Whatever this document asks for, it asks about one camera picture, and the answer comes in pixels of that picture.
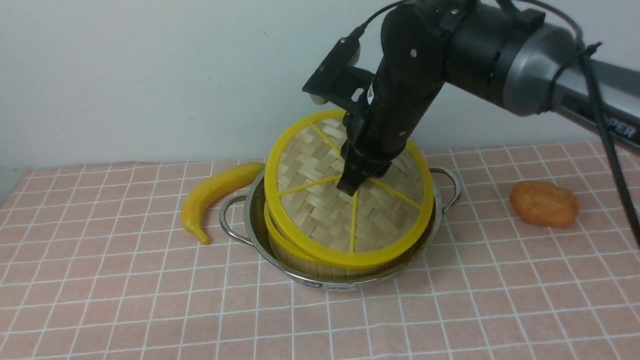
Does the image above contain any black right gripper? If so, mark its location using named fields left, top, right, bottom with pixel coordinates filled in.
left=337, top=0, right=451, bottom=196

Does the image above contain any yellow rimmed woven steamer lid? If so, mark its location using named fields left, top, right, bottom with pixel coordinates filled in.
left=263, top=109, right=435, bottom=269

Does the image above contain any yellow rimmed bamboo steamer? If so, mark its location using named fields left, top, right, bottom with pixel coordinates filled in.
left=263, top=203, right=425, bottom=281

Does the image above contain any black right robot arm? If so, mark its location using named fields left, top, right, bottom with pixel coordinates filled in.
left=337, top=0, right=639, bottom=196

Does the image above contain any stainless steel pot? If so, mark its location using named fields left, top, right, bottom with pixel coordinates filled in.
left=219, top=167, right=464, bottom=292

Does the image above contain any yellow plastic banana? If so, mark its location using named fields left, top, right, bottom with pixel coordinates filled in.
left=180, top=162, right=265, bottom=245

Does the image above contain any orange-brown potato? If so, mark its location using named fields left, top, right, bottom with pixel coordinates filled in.
left=509, top=180, right=580, bottom=228

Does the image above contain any pink checkered tablecloth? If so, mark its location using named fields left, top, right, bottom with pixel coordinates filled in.
left=0, top=141, right=639, bottom=360

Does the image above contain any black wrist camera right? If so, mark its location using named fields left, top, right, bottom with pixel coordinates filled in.
left=302, top=35, right=374, bottom=113

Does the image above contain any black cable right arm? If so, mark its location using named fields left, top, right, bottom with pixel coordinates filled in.
left=495, top=0, right=640, bottom=251

